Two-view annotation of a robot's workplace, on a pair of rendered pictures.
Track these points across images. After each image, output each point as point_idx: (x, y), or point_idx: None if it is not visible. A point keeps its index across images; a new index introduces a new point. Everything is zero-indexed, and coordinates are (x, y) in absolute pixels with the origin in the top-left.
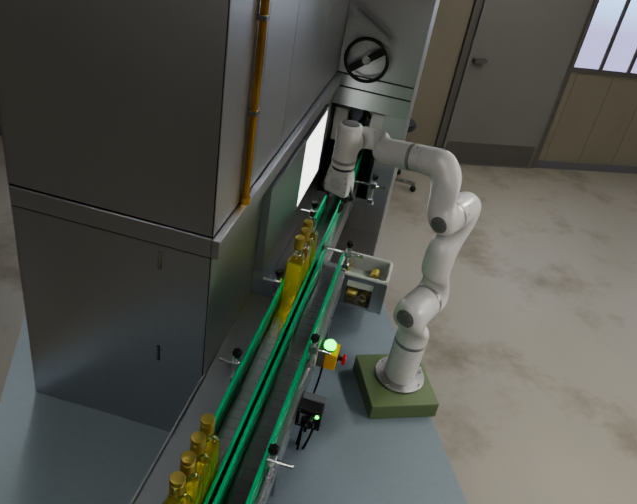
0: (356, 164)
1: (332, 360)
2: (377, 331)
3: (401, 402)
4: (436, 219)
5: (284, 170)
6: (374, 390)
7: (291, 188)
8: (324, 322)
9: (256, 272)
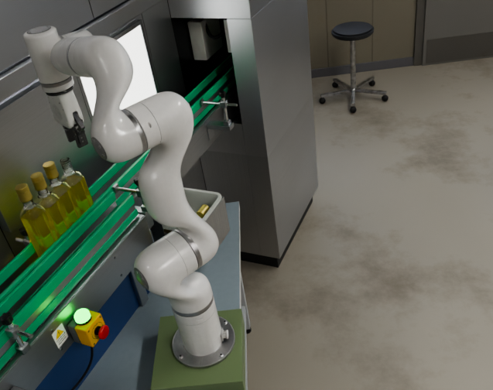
0: (215, 83)
1: (84, 335)
2: (217, 279)
3: (191, 381)
4: (92, 141)
5: (5, 106)
6: (162, 365)
7: (56, 125)
8: (79, 286)
9: (18, 231)
